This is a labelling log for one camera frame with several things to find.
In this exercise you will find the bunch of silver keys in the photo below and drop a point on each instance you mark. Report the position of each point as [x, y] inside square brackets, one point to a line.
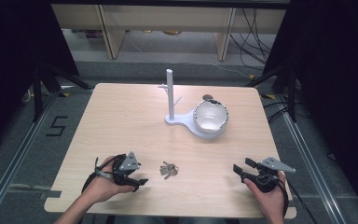
[168, 170]

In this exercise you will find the white bowl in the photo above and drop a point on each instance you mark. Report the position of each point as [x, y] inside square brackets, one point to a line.
[210, 116]

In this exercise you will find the dark round disc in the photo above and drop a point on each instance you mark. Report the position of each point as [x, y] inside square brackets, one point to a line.
[208, 96]

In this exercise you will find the person's right hand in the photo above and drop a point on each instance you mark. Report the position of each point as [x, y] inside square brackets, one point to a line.
[270, 200]

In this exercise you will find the person's left hand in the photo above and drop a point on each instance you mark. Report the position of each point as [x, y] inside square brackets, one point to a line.
[103, 186]

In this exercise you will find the black tripod stand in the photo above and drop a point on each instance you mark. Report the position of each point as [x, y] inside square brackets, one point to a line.
[48, 81]
[287, 84]

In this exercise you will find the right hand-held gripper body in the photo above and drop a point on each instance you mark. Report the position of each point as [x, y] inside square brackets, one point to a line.
[268, 177]

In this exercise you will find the white key stand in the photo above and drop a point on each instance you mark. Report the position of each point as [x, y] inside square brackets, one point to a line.
[170, 93]

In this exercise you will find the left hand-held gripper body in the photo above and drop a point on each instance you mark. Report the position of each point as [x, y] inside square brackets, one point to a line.
[126, 164]

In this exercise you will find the black curtain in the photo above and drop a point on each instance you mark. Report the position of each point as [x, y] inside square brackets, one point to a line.
[338, 77]
[15, 62]

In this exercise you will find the metal floor rail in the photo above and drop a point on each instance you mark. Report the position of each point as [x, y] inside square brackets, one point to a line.
[15, 155]
[313, 161]

